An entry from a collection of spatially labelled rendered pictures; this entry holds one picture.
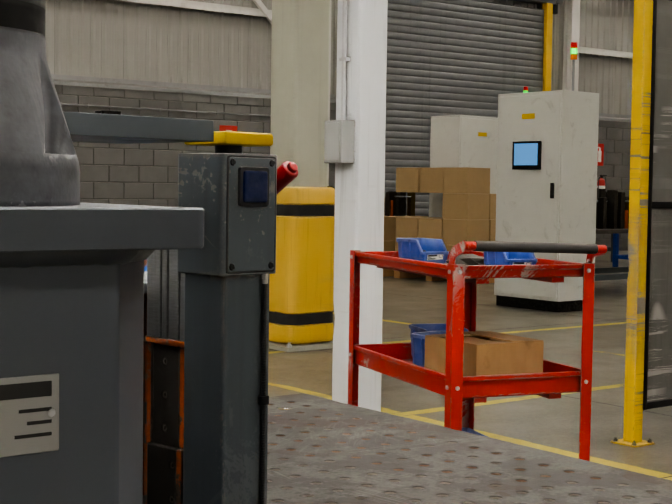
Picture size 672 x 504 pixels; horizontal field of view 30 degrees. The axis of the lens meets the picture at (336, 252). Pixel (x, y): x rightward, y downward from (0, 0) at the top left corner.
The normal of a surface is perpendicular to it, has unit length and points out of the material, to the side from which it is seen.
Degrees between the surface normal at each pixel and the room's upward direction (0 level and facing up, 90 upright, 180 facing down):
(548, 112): 90
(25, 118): 72
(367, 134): 90
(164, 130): 90
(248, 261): 90
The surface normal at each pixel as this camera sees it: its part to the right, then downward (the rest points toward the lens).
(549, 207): -0.78, 0.02
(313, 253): 0.63, 0.05
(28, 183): 0.79, 0.04
